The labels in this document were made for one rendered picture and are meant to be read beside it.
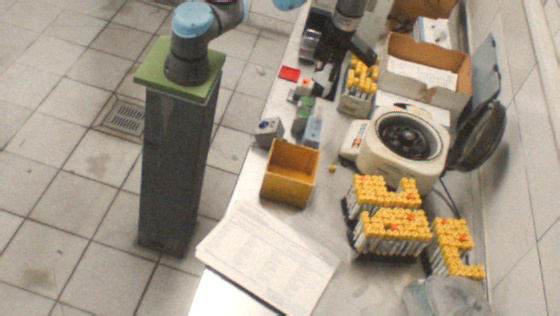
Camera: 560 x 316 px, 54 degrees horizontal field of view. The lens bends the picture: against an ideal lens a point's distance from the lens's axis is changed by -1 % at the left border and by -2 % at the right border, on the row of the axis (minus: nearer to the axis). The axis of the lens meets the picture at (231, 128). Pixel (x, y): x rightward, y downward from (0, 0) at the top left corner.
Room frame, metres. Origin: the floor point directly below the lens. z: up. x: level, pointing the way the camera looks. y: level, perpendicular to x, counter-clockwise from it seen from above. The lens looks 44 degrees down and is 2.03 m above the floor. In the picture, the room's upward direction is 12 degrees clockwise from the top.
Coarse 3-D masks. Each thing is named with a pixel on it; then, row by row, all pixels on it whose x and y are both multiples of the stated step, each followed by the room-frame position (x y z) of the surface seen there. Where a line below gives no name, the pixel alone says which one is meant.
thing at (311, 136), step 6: (312, 120) 1.22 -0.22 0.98; (318, 120) 1.22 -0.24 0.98; (306, 126) 1.21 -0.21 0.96; (312, 126) 1.19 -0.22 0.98; (318, 126) 1.20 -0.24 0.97; (306, 132) 1.16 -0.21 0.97; (312, 132) 1.17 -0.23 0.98; (318, 132) 1.17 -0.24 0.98; (300, 138) 1.23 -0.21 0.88; (306, 138) 1.14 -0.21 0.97; (312, 138) 1.14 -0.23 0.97; (318, 138) 1.15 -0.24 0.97; (300, 144) 1.20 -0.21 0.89; (306, 144) 1.14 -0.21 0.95; (312, 144) 1.13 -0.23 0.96; (318, 144) 1.22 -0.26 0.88
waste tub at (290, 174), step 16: (272, 144) 1.09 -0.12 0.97; (288, 144) 1.10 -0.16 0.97; (272, 160) 1.11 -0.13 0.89; (288, 160) 1.10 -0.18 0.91; (304, 160) 1.10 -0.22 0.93; (272, 176) 0.98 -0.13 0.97; (288, 176) 1.07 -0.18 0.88; (304, 176) 1.08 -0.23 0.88; (272, 192) 0.98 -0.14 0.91; (288, 192) 0.97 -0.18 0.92; (304, 192) 0.97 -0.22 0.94; (304, 208) 0.97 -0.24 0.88
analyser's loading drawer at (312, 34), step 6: (312, 24) 1.82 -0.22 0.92; (306, 30) 1.77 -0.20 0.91; (312, 30) 1.78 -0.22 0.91; (318, 30) 1.79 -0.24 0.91; (306, 36) 1.73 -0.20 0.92; (312, 36) 1.72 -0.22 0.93; (318, 36) 1.72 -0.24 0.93; (306, 42) 1.68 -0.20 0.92; (312, 42) 1.68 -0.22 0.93; (300, 48) 1.63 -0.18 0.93; (306, 48) 1.63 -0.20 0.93; (312, 48) 1.66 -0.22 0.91; (300, 54) 1.63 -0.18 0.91; (306, 54) 1.62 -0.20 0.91; (312, 54) 1.62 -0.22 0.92; (312, 60) 1.62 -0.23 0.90
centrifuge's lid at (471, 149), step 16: (480, 112) 1.27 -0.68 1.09; (496, 112) 1.15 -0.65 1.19; (464, 128) 1.26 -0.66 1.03; (480, 128) 1.25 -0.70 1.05; (496, 128) 1.11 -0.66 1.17; (464, 144) 1.23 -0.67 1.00; (480, 144) 1.08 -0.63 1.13; (496, 144) 1.09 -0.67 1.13; (448, 160) 1.16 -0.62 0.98; (464, 160) 1.07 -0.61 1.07; (480, 160) 1.06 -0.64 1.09
